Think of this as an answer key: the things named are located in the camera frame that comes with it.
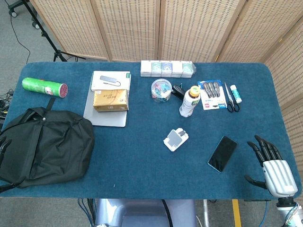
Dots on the grey laptop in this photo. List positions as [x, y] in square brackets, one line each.
[106, 119]

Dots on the white glue stick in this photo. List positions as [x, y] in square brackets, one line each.
[236, 94]

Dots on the blue table mat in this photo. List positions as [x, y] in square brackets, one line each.
[142, 160]

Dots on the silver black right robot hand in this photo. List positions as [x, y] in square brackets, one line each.
[279, 175]

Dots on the wrapped playing card multipack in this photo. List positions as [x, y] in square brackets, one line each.
[166, 68]

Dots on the black tripod stand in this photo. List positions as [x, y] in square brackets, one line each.
[50, 43]

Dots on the clear jar of binder clips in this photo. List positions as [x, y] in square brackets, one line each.
[161, 91]

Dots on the green chip can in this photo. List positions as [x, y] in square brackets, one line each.
[40, 86]

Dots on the white metal table leg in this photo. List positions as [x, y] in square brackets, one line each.
[206, 212]

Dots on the white bottle yellow cap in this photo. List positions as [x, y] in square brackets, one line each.
[188, 104]

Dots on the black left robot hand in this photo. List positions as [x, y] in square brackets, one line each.
[2, 146]

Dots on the yellow tissue pack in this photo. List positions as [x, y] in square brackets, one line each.
[110, 100]

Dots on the black fabric backpack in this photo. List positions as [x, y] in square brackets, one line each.
[47, 144]

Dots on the black stapler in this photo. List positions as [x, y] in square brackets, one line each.
[178, 91]

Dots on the black smartphone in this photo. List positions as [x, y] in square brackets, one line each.
[222, 153]

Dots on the white USB hub box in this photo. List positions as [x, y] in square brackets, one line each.
[111, 79]

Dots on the blue-grey robot torso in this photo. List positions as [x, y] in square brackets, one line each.
[142, 212]

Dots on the black wheeled cart base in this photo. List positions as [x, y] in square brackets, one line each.
[13, 13]

